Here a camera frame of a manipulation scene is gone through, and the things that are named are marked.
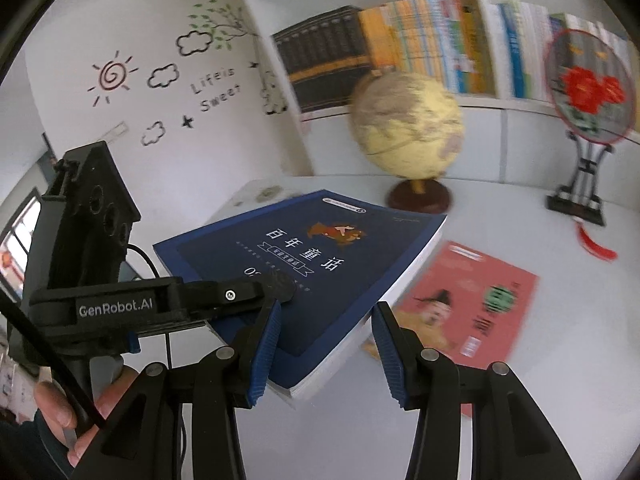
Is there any red tassel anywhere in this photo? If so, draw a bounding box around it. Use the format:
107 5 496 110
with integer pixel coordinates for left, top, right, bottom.
575 220 618 262

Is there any row of yellow spine books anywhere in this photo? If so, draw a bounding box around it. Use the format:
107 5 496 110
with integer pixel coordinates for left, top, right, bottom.
357 0 496 96

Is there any white bookshelf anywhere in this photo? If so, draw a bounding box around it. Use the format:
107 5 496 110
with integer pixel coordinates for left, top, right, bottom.
227 0 640 186

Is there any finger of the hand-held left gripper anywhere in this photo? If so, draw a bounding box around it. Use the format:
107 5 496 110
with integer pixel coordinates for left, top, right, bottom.
179 274 297 330

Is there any salmon pink book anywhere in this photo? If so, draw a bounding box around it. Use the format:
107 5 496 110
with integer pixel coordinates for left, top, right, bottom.
362 240 540 418

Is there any red sun wall decal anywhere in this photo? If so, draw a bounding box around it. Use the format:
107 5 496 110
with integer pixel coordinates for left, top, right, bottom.
87 51 138 107

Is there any person's left forearm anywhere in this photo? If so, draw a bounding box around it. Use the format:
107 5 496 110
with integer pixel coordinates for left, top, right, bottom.
0 410 76 480

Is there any row of white blue books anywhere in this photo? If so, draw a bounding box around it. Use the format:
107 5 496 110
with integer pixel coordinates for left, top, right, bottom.
487 0 633 103

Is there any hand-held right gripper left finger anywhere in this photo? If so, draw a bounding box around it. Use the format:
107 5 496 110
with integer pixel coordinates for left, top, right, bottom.
67 300 283 480

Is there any dark frame window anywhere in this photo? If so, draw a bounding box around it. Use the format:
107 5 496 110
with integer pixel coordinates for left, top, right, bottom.
0 187 45 306

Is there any row of black books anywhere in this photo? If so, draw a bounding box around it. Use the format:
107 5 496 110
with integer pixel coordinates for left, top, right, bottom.
271 5 373 113

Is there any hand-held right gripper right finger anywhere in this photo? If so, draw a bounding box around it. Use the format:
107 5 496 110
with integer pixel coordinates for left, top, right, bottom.
371 301 584 480

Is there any beige globe on wooden base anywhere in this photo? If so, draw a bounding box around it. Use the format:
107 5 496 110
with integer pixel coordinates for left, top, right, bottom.
348 71 466 214

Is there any blue book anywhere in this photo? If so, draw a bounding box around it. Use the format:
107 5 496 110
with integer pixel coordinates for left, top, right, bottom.
152 189 448 401

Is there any person's left hand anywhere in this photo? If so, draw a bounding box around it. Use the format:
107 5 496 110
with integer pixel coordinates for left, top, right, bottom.
34 367 141 467

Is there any round embroidered fan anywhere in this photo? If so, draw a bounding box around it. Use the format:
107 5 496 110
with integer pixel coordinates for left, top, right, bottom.
544 27 640 143

